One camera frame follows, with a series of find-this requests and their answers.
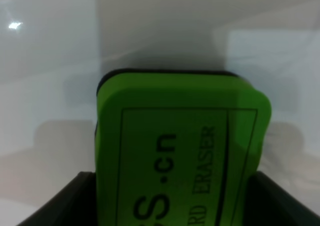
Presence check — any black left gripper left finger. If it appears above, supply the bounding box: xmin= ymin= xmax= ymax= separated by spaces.
xmin=19 ymin=172 xmax=98 ymax=226

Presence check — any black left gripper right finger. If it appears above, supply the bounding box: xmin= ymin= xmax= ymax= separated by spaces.
xmin=243 ymin=171 xmax=320 ymax=226

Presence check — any green whiteboard eraser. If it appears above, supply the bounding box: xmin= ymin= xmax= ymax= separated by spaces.
xmin=95 ymin=69 xmax=272 ymax=225

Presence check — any white whiteboard with aluminium frame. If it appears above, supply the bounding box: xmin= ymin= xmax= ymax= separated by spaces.
xmin=0 ymin=0 xmax=320 ymax=225

